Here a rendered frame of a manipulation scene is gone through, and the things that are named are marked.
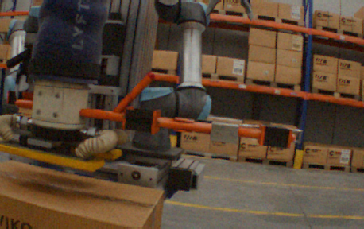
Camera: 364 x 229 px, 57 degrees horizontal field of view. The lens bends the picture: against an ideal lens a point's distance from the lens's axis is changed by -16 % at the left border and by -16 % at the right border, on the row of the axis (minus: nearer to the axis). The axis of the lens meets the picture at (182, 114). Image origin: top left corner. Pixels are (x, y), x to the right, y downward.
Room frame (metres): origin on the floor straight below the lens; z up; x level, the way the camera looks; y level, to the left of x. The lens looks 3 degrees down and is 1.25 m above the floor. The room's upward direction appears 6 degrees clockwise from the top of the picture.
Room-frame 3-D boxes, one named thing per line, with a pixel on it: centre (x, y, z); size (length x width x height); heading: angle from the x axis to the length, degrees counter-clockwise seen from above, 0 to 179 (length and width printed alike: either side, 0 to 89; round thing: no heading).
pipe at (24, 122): (1.05, 0.35, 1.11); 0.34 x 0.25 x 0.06; 85
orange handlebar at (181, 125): (1.15, 0.14, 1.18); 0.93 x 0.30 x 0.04; 85
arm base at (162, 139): (1.49, 0.10, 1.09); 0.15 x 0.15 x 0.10
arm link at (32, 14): (1.34, 0.60, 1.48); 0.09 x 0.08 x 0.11; 34
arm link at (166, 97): (1.49, 0.09, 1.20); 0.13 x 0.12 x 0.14; 108
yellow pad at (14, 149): (0.96, 0.36, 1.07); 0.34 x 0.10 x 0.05; 85
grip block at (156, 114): (1.03, 0.10, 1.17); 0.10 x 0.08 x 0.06; 175
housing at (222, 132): (1.01, -0.11, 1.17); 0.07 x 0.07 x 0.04; 85
